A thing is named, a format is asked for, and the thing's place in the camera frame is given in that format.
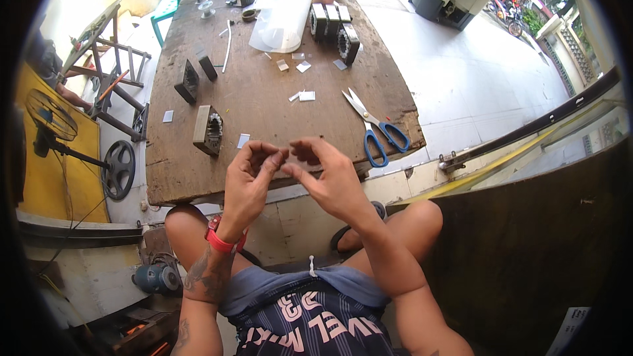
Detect person's left hand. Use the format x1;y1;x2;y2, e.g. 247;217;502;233
225;140;290;238

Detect parked motorcycle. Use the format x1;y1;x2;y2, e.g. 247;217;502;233
487;0;526;38

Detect person's right hand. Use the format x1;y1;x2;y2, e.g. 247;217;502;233
280;137;377;229

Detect metal gate rail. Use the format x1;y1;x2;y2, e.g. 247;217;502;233
437;66;622;175

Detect black electric fan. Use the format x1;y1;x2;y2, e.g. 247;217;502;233
24;88;111;170

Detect white thin tube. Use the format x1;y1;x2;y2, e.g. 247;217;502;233
222;19;233;74

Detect green plastic chair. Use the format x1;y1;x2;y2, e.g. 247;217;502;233
150;0;204;48

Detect dark metal gate panel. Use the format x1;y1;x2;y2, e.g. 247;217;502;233
386;137;633;356

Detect dark narrow stator core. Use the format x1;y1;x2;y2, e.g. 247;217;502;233
194;48;219;83

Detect blue electric motor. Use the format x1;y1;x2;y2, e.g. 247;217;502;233
131;261;182;296

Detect white paper label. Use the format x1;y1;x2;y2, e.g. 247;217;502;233
546;306;592;356

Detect red wrist watch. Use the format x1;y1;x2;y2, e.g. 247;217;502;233
205;215;248;254

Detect blue handled scissors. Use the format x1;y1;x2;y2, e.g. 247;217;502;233
341;87;410;168

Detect person's legs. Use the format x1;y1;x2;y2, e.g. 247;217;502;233
164;200;444;278

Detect beige sided stator core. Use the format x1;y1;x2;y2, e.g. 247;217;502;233
192;105;225;157

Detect dark metal floor track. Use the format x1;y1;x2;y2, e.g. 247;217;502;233
17;219;145;250

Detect wooden coil winding stand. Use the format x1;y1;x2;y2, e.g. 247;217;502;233
61;0;152;142

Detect dark square stator core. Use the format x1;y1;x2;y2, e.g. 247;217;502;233
173;59;200;106

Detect clear plastic sheet roll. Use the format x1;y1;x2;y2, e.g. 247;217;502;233
248;0;315;54

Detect person's body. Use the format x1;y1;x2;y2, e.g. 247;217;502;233
169;256;475;356

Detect yellow board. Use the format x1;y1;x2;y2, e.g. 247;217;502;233
15;61;110;224

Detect black pulley wheel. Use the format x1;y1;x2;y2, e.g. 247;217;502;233
101;139;137;202

